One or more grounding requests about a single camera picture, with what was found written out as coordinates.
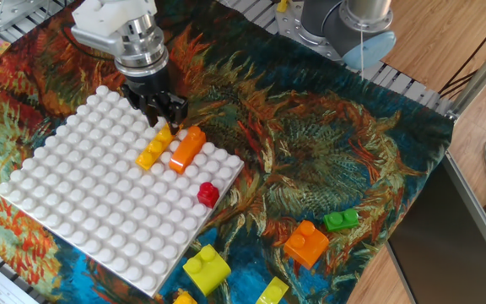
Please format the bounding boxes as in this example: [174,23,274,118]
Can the white zip tie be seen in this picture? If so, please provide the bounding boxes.
[359,27,366,79]

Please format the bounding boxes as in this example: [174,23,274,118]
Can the colourful sunflower pattern rug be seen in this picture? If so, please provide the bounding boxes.
[0,0,455,304]

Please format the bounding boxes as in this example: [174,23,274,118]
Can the white and silver wrist adapter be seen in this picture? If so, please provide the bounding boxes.
[70,0,170,78]

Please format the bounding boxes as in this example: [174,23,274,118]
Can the perforated metal plate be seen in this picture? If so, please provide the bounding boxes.
[0,0,65,33]

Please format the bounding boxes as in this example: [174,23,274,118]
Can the slim orange sloped block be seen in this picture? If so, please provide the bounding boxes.
[169,125,208,175]

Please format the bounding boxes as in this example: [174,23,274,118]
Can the small red block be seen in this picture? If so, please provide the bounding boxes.
[197,182,221,209]

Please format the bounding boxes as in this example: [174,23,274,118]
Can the aluminium frame beam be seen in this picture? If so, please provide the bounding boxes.
[445,35,486,123]

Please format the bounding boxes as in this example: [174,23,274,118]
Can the orange two-stud block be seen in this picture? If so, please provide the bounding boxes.
[283,220,330,270]

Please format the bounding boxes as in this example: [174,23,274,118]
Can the slim yellow four-stud block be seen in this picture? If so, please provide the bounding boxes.
[135,122,176,171]

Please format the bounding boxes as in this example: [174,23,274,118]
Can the black monitor panel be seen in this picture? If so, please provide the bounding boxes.
[385,150,486,304]

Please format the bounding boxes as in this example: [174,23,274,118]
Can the large yellow four-stud block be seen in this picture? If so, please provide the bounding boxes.
[172,290,199,304]

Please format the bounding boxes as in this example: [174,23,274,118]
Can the small lime single-stud block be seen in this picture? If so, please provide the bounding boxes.
[255,276,290,304]

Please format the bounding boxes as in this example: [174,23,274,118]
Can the black floor cables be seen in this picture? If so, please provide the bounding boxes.
[439,8,486,99]

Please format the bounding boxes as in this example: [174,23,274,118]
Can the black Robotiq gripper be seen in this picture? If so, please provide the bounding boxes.
[120,62,190,135]

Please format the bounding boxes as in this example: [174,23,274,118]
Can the large lime two-stud block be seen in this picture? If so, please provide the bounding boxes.
[182,244,232,297]

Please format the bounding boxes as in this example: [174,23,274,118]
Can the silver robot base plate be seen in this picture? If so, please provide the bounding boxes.
[274,2,345,64]

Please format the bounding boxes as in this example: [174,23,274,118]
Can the small green two-stud block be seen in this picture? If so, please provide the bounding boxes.
[322,208,360,233]

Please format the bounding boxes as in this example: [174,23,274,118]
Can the white studded baseplate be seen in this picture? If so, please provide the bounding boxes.
[0,84,246,298]

